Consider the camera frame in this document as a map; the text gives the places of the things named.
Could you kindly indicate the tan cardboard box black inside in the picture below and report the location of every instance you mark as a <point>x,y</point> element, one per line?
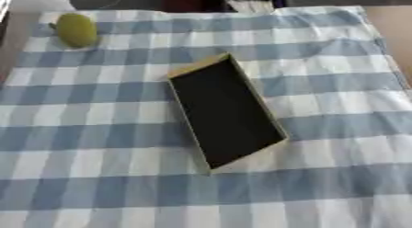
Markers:
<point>222,115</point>

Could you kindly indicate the yellow-green toy fruit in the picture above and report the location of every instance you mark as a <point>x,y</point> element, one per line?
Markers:
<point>76,30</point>

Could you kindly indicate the person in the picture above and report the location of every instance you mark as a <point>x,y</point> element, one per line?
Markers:
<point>214,0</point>

